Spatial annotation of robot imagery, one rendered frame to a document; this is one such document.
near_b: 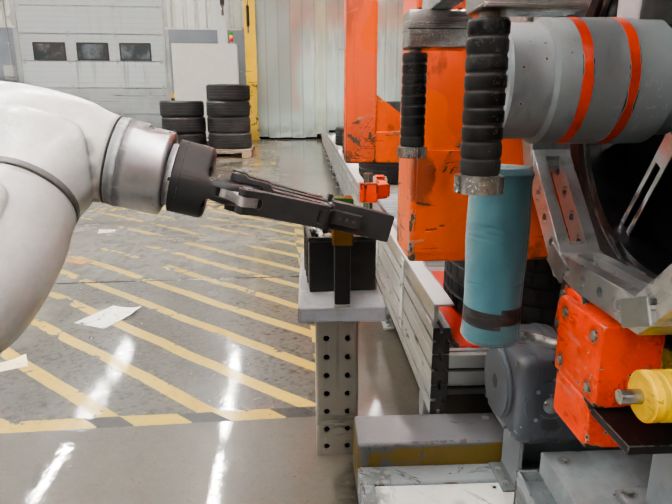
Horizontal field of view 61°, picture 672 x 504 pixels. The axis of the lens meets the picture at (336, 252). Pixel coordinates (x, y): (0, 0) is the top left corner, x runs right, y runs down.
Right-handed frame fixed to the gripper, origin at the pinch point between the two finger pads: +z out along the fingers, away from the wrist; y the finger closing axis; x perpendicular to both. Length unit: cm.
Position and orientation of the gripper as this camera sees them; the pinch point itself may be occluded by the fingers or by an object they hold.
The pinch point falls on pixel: (359, 220)
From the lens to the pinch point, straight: 62.6
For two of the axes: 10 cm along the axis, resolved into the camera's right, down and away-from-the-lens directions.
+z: 9.6, 2.2, 1.9
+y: -1.3, -2.5, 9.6
